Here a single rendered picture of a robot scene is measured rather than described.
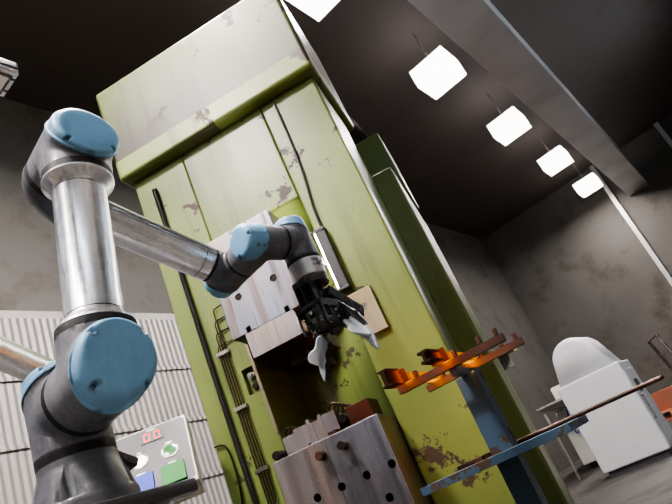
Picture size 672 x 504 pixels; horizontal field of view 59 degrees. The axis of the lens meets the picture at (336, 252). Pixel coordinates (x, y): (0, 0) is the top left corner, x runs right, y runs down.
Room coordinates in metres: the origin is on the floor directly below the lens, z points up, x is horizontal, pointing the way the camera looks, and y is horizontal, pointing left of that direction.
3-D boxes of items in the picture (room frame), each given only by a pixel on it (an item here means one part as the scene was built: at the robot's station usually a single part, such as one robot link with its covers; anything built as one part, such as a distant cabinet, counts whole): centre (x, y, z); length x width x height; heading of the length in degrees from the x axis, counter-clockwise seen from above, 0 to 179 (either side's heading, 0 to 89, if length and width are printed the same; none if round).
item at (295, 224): (1.18, 0.08, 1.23); 0.09 x 0.08 x 0.11; 142
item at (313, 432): (2.17, 0.28, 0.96); 0.42 x 0.20 x 0.09; 169
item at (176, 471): (1.89, 0.76, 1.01); 0.07 x 0.05 x 0.07; 104
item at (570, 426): (1.65, -0.19, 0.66); 0.40 x 0.30 x 0.02; 68
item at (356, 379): (2.47, 0.17, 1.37); 0.41 x 0.10 x 0.91; 79
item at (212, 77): (2.32, 0.20, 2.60); 0.99 x 0.60 x 0.60; 79
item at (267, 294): (2.16, 0.24, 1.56); 0.42 x 0.39 x 0.40; 169
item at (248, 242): (1.11, 0.15, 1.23); 0.11 x 0.11 x 0.08; 52
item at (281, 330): (2.17, 0.28, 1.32); 0.42 x 0.20 x 0.10; 169
